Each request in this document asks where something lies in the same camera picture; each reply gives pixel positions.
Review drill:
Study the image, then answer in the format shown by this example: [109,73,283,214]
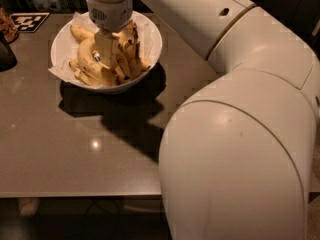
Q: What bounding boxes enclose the white ceramic bowl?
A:
[49,9,163,95]

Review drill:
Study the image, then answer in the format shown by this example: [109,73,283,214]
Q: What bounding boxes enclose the spotted yellow banana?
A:
[111,52,130,81]

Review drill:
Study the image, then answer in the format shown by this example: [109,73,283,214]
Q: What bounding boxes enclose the yellow banana at bowl front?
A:
[69,58,101,86]

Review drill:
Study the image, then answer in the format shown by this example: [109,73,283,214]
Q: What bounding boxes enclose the dark container at left edge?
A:
[0,32,17,71]

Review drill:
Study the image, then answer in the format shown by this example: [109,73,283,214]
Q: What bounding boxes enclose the large curved yellow banana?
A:
[77,38,117,86]

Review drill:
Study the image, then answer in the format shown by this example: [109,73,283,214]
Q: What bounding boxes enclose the brown patterned jar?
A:
[0,8,19,43]

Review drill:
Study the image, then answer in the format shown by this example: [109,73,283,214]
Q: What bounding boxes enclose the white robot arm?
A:
[87,0,320,240]

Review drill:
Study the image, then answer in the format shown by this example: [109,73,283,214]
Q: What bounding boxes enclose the black white fiducial marker card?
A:
[11,12,50,33]

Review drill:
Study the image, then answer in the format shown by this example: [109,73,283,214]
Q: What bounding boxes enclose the yellow banana at back left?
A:
[70,25,94,44]

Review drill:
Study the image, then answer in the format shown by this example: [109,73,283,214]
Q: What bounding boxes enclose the yellow banana bunch right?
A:
[117,20,150,83]

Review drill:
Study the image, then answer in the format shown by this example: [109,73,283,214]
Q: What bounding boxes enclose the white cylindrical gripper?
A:
[86,0,133,68]

